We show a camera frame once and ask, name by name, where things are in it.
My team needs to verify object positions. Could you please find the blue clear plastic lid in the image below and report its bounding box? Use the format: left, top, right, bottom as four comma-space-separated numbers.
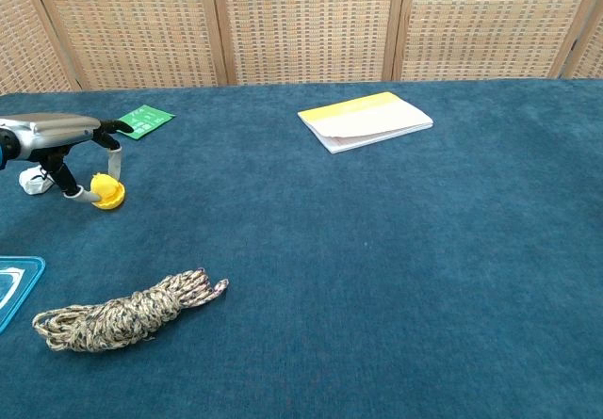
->
0, 255, 47, 335

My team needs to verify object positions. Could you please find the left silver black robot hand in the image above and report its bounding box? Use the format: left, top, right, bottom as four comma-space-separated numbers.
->
0, 112, 136, 203

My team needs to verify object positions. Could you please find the yellow and white booklet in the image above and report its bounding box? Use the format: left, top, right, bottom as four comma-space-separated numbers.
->
297, 90, 434, 155

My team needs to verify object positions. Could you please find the small yellow ball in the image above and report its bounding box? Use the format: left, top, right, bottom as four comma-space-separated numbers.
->
90, 171, 122, 202

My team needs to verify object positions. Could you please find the camouflage rope bundle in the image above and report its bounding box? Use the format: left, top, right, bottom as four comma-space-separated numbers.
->
31, 269, 230, 353

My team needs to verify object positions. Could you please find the green printed sachet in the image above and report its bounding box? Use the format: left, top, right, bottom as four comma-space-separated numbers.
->
116, 105, 176, 141

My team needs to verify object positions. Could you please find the bamboo folding screen panel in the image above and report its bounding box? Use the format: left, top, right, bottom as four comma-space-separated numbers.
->
562, 0, 603, 80
383, 0, 597, 82
0, 0, 81, 96
209, 0, 406, 86
27, 0, 236, 91

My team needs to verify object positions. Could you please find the yellow round bottle cap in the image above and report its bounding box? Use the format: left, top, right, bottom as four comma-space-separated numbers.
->
91, 181, 127, 210

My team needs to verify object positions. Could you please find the white paper ball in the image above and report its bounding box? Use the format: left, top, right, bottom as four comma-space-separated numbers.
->
18, 165, 56, 198

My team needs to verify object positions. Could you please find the blue table cloth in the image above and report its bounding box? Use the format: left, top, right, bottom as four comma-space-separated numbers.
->
0, 77, 603, 419

